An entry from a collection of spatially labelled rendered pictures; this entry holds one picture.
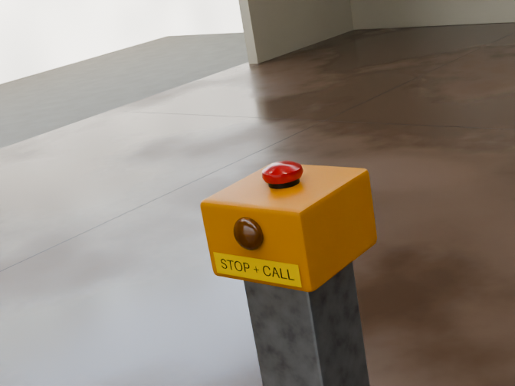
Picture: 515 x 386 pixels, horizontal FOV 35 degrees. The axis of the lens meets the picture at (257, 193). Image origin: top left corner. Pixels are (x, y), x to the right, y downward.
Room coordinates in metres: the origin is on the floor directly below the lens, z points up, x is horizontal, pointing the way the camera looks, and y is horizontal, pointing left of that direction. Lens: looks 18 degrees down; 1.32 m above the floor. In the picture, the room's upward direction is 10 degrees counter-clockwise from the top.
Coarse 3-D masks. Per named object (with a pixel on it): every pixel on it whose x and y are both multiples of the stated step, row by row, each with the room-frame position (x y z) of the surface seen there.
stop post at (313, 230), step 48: (240, 192) 0.74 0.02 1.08; (288, 192) 0.72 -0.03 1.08; (336, 192) 0.71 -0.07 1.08; (288, 240) 0.67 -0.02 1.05; (336, 240) 0.70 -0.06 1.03; (288, 288) 0.68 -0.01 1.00; (336, 288) 0.72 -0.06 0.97; (288, 336) 0.71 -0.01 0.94; (336, 336) 0.71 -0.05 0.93; (288, 384) 0.72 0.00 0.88; (336, 384) 0.71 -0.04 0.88
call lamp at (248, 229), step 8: (240, 224) 0.70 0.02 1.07; (248, 224) 0.69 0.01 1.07; (256, 224) 0.69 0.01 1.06; (240, 232) 0.69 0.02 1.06; (248, 232) 0.69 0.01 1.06; (256, 232) 0.69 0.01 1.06; (240, 240) 0.69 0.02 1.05; (248, 240) 0.69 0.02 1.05; (256, 240) 0.69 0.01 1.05; (248, 248) 0.69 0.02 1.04; (256, 248) 0.69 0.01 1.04
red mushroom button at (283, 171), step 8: (264, 168) 0.75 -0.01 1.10; (272, 168) 0.74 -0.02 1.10; (280, 168) 0.73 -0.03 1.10; (288, 168) 0.73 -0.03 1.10; (296, 168) 0.73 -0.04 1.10; (264, 176) 0.74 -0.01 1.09; (272, 176) 0.73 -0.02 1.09; (280, 176) 0.73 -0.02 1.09; (288, 176) 0.73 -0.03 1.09; (296, 176) 0.73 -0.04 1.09
